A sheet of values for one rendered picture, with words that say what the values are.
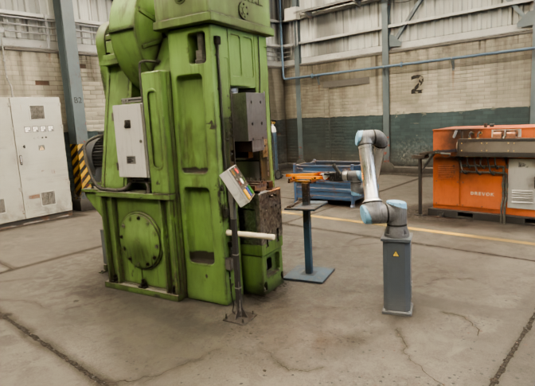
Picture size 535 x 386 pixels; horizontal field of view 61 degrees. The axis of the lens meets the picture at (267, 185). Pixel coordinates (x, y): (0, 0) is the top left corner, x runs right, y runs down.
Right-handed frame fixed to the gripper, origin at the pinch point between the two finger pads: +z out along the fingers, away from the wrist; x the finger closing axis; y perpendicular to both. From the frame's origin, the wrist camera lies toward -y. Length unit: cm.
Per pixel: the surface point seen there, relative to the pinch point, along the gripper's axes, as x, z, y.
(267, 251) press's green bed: -44, 37, 64
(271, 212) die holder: -34, 36, 30
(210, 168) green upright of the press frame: -79, 67, -14
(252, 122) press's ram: -46, 43, -48
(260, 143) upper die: -36, 42, -30
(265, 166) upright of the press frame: -5, 54, -7
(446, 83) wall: 729, -44, -116
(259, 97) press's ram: -33, 41, -70
